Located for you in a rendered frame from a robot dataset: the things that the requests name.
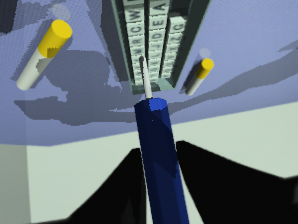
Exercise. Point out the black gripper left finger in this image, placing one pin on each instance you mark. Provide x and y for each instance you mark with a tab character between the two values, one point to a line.
121	199

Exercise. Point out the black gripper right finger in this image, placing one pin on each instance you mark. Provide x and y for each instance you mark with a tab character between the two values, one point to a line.
227	192

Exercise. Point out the dark grey keyboard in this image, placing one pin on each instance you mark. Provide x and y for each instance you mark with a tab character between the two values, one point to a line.
164	31

